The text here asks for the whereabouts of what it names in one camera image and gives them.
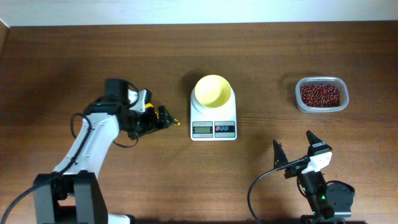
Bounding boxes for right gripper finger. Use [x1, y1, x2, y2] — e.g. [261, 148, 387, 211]
[306, 130, 323, 146]
[272, 139, 289, 169]

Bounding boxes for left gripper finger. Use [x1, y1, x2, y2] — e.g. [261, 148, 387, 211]
[143, 106, 159, 133]
[158, 105, 176, 128]

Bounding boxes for yellow measuring scoop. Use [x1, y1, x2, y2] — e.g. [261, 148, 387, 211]
[146, 103, 180, 126]

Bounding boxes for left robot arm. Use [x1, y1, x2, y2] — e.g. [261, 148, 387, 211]
[34, 79, 180, 224]

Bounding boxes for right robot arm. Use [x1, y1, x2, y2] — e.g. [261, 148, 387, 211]
[273, 131, 355, 223]

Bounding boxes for white digital kitchen scale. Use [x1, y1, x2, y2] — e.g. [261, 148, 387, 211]
[190, 88, 238, 141]

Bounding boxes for yellow plastic bowl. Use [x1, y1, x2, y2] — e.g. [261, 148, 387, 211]
[194, 75, 232, 108]

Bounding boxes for clear plastic bean container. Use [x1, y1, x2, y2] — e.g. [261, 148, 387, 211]
[295, 77, 349, 113]

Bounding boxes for red beans in container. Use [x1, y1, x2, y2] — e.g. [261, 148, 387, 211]
[300, 84, 341, 108]

